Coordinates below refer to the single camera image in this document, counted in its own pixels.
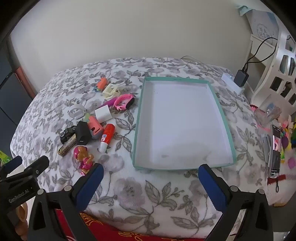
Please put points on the dark cabinet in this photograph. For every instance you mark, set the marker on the dark cabinet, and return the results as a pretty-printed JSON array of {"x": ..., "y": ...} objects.
[{"x": 11, "y": 92}]

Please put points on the white power strip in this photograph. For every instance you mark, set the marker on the white power strip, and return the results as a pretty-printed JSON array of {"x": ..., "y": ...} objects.
[{"x": 227, "y": 78}]

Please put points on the green packet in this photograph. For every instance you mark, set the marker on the green packet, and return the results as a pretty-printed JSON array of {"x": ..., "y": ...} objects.
[{"x": 3, "y": 157}]

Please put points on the black toy car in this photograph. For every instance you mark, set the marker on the black toy car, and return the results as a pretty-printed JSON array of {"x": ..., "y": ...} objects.
[{"x": 66, "y": 135}]

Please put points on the pile of colourful toys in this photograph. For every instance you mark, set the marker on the pile of colourful toys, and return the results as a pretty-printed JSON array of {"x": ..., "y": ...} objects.
[{"x": 289, "y": 134}]

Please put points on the white shelf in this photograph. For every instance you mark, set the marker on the white shelf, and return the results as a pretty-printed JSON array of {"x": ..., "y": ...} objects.
[{"x": 256, "y": 46}]

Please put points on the orange blue toy knife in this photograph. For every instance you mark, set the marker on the orange blue toy knife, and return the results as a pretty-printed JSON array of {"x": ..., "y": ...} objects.
[{"x": 94, "y": 126}]

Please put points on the teal cardboard tray box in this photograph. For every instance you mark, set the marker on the teal cardboard tray box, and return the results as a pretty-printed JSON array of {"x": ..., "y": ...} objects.
[{"x": 182, "y": 120}]

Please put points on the red white knitted mat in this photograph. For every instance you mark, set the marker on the red white knitted mat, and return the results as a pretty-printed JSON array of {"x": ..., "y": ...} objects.
[{"x": 285, "y": 184}]

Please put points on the white lattice panel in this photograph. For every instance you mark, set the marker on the white lattice panel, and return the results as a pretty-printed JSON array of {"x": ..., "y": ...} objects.
[{"x": 277, "y": 69}]

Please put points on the orange plastic toy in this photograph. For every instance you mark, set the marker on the orange plastic toy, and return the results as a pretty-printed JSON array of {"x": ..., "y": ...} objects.
[{"x": 102, "y": 82}]

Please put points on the metal harmonica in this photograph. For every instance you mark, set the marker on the metal harmonica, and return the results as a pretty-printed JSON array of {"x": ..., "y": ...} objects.
[{"x": 67, "y": 148}]

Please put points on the clear glass cup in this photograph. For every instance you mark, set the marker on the clear glass cup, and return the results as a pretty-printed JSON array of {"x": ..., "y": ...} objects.
[{"x": 268, "y": 113}]

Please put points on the person's left hand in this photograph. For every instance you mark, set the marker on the person's left hand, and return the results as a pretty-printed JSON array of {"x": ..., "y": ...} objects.
[{"x": 22, "y": 214}]

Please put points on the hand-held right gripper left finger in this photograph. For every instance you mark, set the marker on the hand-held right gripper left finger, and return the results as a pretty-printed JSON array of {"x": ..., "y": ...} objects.
[{"x": 92, "y": 183}]

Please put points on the black power adapter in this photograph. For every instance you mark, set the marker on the black power adapter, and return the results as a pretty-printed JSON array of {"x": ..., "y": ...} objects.
[{"x": 240, "y": 77}]

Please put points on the black charger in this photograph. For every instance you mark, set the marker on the black charger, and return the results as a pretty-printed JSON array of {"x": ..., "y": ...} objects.
[{"x": 82, "y": 133}]

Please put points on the cream folding phone stand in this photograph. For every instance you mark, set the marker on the cream folding phone stand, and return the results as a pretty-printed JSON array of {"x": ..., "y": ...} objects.
[{"x": 115, "y": 93}]

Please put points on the red glue stick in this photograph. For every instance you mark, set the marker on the red glue stick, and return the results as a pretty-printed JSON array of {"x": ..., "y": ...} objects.
[{"x": 106, "y": 135}]

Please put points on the pink smartwatch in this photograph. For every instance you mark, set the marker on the pink smartwatch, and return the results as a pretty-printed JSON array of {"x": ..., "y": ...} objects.
[{"x": 129, "y": 102}]

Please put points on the red cloth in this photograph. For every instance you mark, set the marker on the red cloth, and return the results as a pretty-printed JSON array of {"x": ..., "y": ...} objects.
[{"x": 76, "y": 229}]

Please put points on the pink crocheted coaster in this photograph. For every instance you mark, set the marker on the pink crocheted coaster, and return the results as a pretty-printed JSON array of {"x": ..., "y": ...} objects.
[{"x": 261, "y": 127}]

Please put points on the white charger cube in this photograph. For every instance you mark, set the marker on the white charger cube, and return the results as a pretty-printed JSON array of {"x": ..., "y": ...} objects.
[{"x": 103, "y": 114}]

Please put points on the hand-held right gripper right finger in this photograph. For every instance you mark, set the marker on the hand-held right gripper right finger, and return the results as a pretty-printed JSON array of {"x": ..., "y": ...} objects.
[{"x": 212, "y": 187}]

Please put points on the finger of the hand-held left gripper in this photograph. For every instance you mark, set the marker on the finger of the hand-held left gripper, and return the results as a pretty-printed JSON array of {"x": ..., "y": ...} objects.
[
  {"x": 12, "y": 163},
  {"x": 39, "y": 164}
]

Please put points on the floral grey white blanket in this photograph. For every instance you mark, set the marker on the floral grey white blanket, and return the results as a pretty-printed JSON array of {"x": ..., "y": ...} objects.
[{"x": 129, "y": 185}]

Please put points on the white smartwatch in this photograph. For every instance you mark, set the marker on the white smartwatch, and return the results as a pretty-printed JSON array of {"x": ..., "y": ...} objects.
[{"x": 81, "y": 115}]

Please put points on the black smartphone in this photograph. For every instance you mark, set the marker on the black smartphone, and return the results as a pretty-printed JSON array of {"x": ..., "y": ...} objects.
[{"x": 275, "y": 150}]

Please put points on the magenta pen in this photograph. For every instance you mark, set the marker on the magenta pen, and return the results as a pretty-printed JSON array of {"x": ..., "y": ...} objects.
[{"x": 111, "y": 102}]

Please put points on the pink doll figure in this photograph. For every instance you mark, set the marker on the pink doll figure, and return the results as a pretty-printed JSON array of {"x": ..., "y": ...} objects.
[{"x": 83, "y": 160}]

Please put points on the teal cloth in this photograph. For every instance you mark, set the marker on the teal cloth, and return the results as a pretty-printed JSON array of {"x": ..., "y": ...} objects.
[{"x": 242, "y": 8}]

